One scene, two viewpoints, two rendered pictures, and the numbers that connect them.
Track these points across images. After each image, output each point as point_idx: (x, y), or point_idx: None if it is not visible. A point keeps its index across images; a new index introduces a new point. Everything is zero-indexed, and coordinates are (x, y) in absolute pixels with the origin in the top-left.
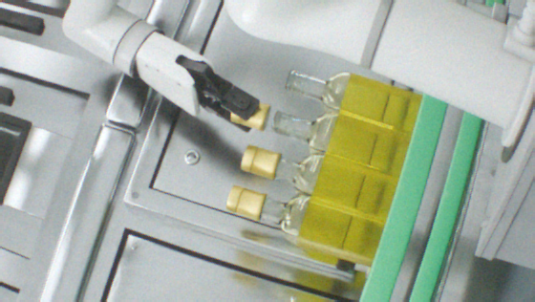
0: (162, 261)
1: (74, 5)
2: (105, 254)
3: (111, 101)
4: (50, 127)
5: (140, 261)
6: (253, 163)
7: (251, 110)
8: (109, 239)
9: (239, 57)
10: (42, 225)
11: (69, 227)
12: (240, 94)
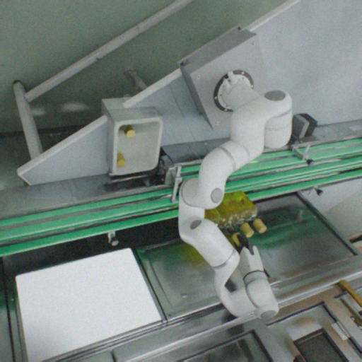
0: (277, 268)
1: (273, 299)
2: (295, 281)
3: None
4: (286, 332)
5: (284, 273)
6: (251, 228)
7: (241, 234)
8: (290, 283)
9: (211, 282)
10: (311, 305)
11: (304, 291)
12: (241, 237)
